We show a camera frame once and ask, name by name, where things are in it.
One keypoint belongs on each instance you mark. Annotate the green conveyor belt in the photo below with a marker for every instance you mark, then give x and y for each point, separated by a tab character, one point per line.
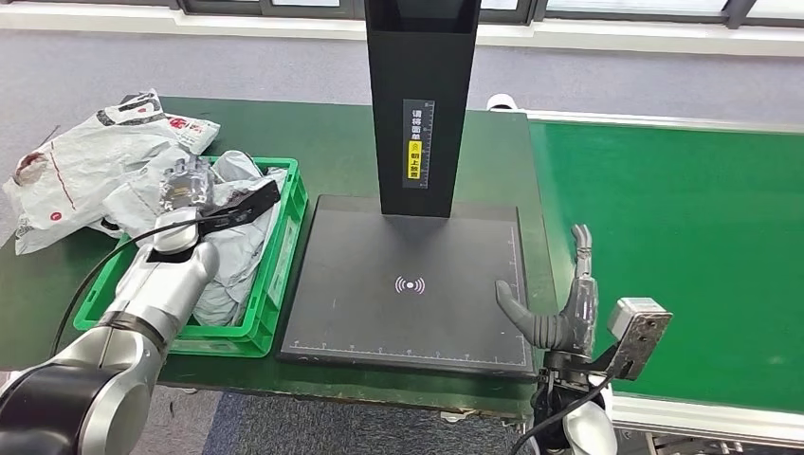
659	220

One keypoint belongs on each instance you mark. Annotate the black yellow ruler label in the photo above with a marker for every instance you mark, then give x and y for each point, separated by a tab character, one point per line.
418	125

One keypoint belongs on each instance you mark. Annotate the green plastic crate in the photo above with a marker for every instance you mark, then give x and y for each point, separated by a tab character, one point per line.
276	270

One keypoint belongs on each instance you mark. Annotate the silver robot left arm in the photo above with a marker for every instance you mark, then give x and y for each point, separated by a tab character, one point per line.
125	333

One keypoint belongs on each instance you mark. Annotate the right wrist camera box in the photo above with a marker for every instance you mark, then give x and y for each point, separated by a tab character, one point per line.
637	333

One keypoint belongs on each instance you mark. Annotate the crumpled white red-line bag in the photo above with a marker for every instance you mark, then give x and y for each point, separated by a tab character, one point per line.
69	176

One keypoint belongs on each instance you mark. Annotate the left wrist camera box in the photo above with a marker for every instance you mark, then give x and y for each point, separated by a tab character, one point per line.
242	204

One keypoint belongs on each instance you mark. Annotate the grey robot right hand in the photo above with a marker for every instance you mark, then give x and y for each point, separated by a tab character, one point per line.
568	320

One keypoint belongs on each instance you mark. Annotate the white bag with black print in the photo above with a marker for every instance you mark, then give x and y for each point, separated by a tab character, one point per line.
188	129

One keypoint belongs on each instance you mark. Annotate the dark blue floor mat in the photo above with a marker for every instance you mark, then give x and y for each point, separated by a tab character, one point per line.
364	433

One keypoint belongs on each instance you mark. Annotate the black inbound scanner machine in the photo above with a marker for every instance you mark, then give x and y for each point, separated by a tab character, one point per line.
408	301

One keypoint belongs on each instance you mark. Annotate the dark green table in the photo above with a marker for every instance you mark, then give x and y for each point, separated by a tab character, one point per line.
326	144

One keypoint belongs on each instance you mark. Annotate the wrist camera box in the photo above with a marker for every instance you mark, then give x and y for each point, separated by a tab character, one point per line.
242	204
637	333

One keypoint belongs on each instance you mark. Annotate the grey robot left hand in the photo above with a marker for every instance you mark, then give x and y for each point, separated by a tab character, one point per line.
185	185

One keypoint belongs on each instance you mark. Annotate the white table bracket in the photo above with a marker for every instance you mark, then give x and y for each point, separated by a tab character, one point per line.
457	416

